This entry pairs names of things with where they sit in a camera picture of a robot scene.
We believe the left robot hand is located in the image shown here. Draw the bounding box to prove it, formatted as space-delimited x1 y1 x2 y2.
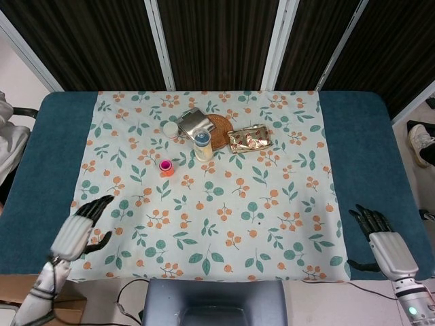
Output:
50 195 114 261

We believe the grey robot torso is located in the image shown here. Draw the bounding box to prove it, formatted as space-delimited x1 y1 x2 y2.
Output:
141 278 289 326

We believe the round woven coaster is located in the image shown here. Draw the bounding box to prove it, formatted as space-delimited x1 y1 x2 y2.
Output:
203 114 234 147

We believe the black chair armrest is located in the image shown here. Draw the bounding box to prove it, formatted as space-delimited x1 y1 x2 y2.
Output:
12 107 39 120

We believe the black trouser leg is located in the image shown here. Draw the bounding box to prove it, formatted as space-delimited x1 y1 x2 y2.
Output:
419 135 435 164

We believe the dark screen panel white frame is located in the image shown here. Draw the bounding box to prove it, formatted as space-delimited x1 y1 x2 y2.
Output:
271 0 370 92
154 0 290 92
0 0 176 92
317 0 435 123

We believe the teal table cover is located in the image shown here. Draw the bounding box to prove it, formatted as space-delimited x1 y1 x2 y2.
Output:
0 90 435 283

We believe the beige bottle blue cap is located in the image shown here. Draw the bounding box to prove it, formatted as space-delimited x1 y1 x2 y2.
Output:
193 128 214 162

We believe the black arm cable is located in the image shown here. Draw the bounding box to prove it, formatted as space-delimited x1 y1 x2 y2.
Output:
32 257 59 326

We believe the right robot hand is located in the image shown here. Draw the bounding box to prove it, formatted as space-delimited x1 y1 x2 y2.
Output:
347 203 419 283

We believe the thin black floor cable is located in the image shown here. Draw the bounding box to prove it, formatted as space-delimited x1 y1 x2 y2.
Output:
116 278 151 326

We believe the floral print tablecloth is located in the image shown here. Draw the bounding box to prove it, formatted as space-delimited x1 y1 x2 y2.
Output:
66 90 353 283

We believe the person in white clothes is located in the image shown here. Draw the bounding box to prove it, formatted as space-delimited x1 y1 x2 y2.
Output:
0 90 31 187

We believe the white sneaker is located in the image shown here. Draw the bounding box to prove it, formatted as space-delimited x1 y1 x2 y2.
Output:
408 124 435 168

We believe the cardboard box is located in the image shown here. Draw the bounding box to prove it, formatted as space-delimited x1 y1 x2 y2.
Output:
0 274 86 326

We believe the gold foil snack packet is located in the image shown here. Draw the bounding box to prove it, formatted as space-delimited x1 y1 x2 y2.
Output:
226 125 274 154

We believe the small white jar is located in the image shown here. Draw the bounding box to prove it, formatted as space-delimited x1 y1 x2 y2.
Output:
162 121 180 139

